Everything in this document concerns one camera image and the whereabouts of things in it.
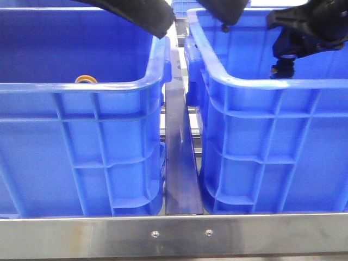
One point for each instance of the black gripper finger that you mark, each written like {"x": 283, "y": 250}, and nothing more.
{"x": 226, "y": 11}
{"x": 154, "y": 16}

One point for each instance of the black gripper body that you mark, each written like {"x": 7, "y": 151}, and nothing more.
{"x": 314, "y": 27}

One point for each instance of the yellow mushroom push button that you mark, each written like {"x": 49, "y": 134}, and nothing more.
{"x": 86, "y": 79}

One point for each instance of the red mushroom push button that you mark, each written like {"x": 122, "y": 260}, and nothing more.
{"x": 283, "y": 68}

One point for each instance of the rear centre blue crate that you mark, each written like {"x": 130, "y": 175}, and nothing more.
{"x": 180, "y": 7}

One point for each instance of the right blue plastic bin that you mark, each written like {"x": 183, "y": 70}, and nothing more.
{"x": 269, "y": 145}

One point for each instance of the blue plastic bin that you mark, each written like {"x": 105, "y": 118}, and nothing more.
{"x": 80, "y": 149}
{"x": 269, "y": 145}

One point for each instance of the left blue plastic bin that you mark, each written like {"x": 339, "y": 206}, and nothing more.
{"x": 80, "y": 149}

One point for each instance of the steel front rack rail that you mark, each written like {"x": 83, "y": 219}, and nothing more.
{"x": 174, "y": 236}

